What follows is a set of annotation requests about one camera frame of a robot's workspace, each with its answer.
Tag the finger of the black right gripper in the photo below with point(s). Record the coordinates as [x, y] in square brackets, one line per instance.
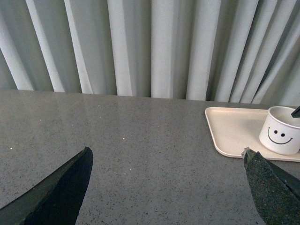
[296, 113]

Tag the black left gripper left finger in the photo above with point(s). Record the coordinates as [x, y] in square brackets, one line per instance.
[57, 199]

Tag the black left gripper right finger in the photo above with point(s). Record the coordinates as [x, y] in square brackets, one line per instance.
[276, 193]

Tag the white smiley mug black handle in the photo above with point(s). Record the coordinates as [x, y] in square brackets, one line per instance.
[281, 131]

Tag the cream rectangular tray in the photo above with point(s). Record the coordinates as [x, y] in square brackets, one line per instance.
[234, 129]

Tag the grey pleated curtain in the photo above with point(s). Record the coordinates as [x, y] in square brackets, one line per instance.
[239, 51]

